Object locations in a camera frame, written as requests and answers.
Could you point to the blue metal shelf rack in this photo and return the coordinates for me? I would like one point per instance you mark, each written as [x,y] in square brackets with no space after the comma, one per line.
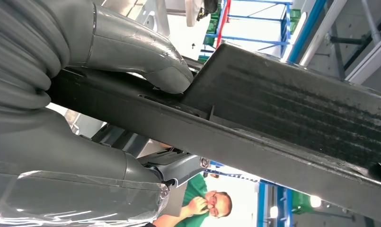
[286,31]

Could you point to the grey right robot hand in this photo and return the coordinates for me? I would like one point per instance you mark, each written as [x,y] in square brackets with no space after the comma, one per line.
[68,163]

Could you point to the person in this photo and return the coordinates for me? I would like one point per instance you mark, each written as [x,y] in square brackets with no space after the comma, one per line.
[193,191]

